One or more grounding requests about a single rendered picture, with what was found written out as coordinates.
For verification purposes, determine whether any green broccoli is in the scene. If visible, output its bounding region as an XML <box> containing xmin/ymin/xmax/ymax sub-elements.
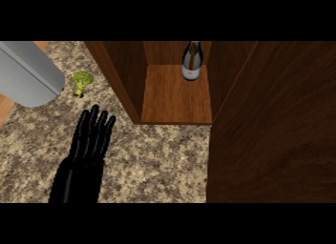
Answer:
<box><xmin>72</xmin><ymin>71</ymin><xmax>95</xmax><ymax>98</ymax></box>

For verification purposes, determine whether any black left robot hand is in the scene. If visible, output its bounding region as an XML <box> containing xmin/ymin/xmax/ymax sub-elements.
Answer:
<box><xmin>47</xmin><ymin>104</ymin><xmax>118</xmax><ymax>204</ymax></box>

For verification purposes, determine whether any dark wine bottle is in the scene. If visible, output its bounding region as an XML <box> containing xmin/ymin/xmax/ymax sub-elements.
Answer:
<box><xmin>181</xmin><ymin>41</ymin><xmax>206</xmax><ymax>82</ymax></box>

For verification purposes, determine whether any brown wooden cabinet door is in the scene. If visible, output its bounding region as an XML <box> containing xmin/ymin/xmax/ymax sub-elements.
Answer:
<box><xmin>205</xmin><ymin>41</ymin><xmax>336</xmax><ymax>204</ymax></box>

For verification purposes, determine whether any brown wooden cabinet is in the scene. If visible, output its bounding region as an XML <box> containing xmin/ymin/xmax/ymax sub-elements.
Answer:
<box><xmin>84</xmin><ymin>41</ymin><xmax>259</xmax><ymax>126</ymax></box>

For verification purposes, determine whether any grey rounded appliance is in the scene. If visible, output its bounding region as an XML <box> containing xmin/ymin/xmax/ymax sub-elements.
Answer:
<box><xmin>0</xmin><ymin>41</ymin><xmax>67</xmax><ymax>109</ymax></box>

